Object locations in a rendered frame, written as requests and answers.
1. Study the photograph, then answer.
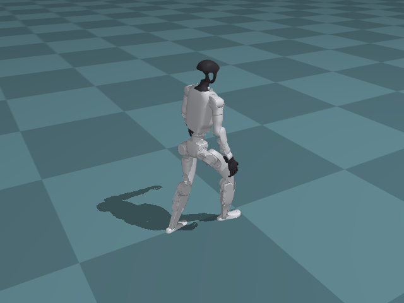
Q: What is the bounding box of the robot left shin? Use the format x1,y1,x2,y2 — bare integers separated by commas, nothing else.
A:
169,182,190,229

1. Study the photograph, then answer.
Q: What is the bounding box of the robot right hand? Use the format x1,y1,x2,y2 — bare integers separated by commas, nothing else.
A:
223,156,239,177

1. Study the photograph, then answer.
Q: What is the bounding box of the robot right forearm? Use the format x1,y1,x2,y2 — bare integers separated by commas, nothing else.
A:
217,128,233,160

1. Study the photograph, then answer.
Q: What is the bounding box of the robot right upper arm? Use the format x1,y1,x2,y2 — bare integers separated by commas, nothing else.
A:
209,95,224,137

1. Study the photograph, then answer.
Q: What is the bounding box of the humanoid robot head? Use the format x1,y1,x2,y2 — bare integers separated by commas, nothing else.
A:
194,60,220,92

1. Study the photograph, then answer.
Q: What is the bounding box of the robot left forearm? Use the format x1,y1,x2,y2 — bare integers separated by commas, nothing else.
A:
181,112,187,124

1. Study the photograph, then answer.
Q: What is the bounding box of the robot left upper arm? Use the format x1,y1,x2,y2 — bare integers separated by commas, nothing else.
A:
181,85,193,115

